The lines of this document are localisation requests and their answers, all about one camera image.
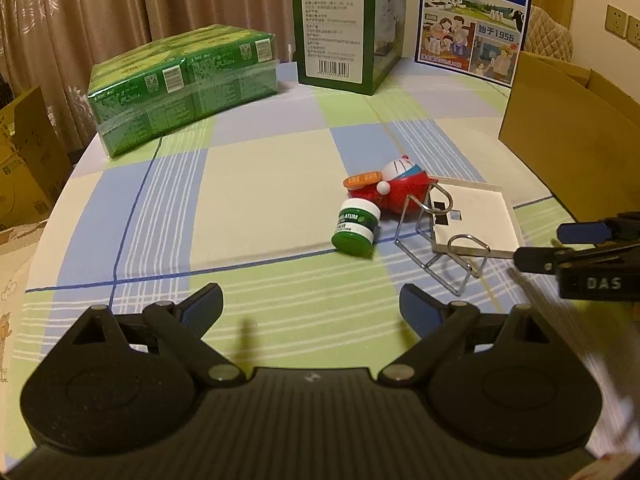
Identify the beige patterned curtain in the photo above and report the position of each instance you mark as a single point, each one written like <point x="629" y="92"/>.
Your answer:
<point x="100" y="5"/>

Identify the green milk carton box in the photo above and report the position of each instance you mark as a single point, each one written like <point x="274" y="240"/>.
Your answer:
<point x="330" y="25"/>

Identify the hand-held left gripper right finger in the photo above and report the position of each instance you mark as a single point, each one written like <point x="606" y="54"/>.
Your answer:
<point x="420" y="310"/>

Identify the gold wall socket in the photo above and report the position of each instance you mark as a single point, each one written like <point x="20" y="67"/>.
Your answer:
<point x="633" y="29"/>
<point x="616" y="21"/>

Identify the blue milk carton box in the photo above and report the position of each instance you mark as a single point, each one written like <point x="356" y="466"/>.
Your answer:
<point x="465" y="25"/>

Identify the cream printed sheet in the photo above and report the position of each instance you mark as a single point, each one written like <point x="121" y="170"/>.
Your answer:
<point x="15" y="310"/>

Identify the white cover plate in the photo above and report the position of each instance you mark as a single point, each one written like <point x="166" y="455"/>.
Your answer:
<point x="480" y="210"/>

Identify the brown cardboard box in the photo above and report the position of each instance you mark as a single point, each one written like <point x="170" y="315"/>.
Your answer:
<point x="540" y="130"/>

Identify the brown shipping carton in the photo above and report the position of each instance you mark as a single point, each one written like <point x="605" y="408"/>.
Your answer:
<point x="30" y="170"/>

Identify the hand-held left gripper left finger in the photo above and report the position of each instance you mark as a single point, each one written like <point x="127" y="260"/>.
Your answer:
<point x="200" y="305"/>

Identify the beige quilted chair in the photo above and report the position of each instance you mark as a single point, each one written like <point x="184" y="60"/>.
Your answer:
<point x="547" y="30"/>

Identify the red cartoon toy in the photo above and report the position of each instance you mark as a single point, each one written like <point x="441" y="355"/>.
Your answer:
<point x="405" y="192"/>

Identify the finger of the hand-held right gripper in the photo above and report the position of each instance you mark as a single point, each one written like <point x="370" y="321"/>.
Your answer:
<point x="535" y="259"/>
<point x="582" y="231"/>

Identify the green ointment jar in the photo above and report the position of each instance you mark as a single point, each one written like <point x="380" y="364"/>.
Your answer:
<point x="352" y="232"/>

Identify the checked pastel tablecloth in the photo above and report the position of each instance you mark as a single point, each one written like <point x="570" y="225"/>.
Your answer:
<point x="250" y="200"/>

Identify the green shrink-wrapped carton pack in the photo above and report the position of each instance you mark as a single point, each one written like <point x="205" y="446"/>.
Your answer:
<point x="175" y="75"/>

